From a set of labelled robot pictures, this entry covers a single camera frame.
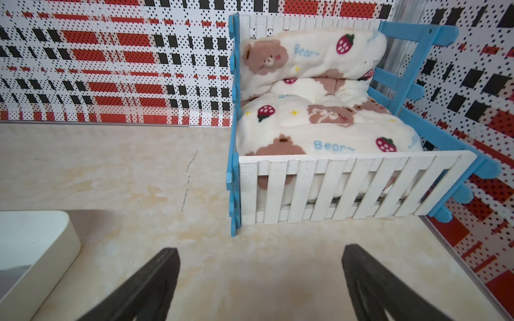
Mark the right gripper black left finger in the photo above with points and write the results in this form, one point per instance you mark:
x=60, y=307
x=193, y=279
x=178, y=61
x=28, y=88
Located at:
x=146, y=295

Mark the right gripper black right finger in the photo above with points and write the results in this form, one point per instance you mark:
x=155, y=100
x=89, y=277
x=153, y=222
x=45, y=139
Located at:
x=378, y=294

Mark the white storage tray box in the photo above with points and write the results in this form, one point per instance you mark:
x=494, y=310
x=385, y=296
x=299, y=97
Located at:
x=37, y=248

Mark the blue white toy crib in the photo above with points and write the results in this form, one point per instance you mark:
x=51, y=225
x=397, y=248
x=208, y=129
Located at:
x=293, y=188

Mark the bear print blanket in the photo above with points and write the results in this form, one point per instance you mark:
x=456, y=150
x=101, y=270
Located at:
x=320, y=117

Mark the bear print pillow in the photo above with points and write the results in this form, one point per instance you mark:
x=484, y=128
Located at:
x=339, y=53

